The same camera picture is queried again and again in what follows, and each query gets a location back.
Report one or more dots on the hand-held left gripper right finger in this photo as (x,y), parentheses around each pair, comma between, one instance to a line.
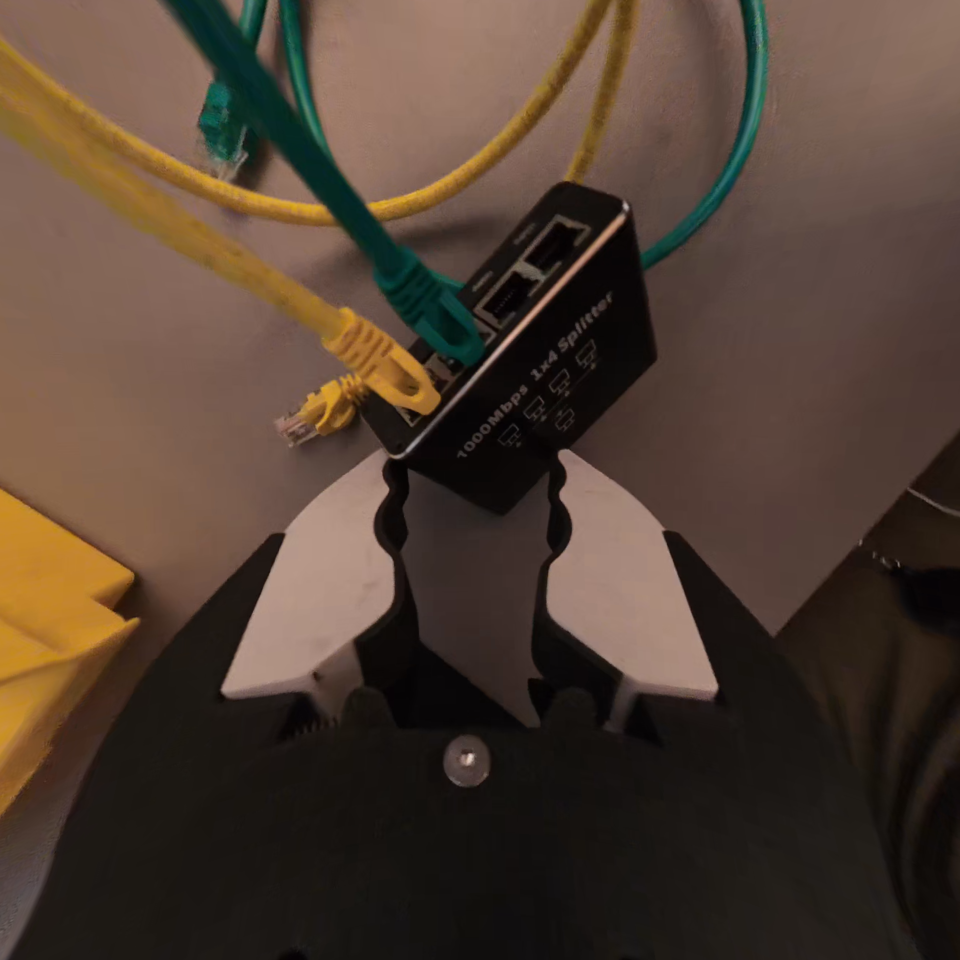
(630,600)

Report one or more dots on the yellow plastic bin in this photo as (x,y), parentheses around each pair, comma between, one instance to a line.
(52,622)

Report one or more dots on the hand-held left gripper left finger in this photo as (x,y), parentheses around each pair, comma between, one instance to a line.
(315,585)

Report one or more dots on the black ethernet splitter box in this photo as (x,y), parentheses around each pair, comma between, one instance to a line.
(570,375)

